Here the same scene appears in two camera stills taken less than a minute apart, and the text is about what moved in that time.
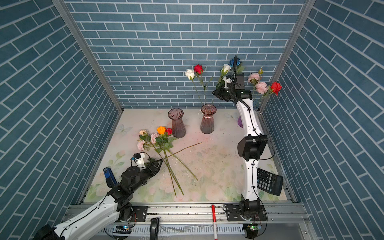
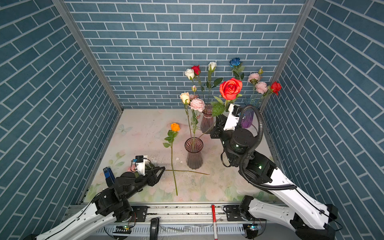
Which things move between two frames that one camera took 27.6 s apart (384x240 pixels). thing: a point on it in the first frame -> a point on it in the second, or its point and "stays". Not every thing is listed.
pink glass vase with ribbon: (207, 125) stays
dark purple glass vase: (178, 128) -> (194, 145)
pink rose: (165, 145) -> (188, 171)
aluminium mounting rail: (226, 214) stays
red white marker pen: (214, 221) stays
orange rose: (162, 130) -> (171, 134)
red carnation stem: (168, 132) -> (229, 89)
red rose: (275, 87) stays
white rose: (225, 70) -> (211, 67)
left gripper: (155, 169) -> (153, 179)
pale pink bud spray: (145, 141) -> (196, 102)
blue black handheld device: (110, 179) stays
